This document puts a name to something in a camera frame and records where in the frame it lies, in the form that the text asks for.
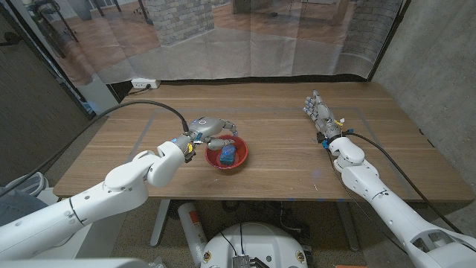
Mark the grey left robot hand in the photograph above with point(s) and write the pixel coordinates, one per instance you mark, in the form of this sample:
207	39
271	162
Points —
206	127

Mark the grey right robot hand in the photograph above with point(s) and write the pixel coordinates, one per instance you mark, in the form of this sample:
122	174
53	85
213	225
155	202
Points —
323	113

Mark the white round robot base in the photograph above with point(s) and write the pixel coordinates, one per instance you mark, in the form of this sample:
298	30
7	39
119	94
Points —
256	245

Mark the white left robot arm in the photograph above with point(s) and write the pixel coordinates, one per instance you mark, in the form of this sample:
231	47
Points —
96	193

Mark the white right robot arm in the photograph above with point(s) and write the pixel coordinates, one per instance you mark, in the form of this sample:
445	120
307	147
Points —
390	212

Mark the red bowl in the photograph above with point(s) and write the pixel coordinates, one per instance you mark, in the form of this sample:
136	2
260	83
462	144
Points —
241	149

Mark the white power strip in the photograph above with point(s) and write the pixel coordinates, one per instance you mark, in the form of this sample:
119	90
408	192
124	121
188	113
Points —
143	83

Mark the printed room backdrop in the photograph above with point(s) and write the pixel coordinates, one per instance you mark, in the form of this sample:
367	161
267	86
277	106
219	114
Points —
230	48

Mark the white cylinder with orange label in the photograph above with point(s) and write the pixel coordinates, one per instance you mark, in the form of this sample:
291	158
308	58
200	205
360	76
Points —
191	229

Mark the grey table leg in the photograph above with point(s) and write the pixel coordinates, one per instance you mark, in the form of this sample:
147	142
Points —
160	223
349	227

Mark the white ribbed plastic object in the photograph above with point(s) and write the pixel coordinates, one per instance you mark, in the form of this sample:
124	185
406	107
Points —
33	184

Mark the white robot torso cover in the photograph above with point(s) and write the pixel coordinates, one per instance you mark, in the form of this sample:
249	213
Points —
74	263

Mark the person's leg in jeans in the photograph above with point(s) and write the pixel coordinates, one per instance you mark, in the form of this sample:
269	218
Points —
16	208

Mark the black backdrop frame pole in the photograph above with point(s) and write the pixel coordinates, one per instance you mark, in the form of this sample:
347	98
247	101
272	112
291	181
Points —
80	100
388	41

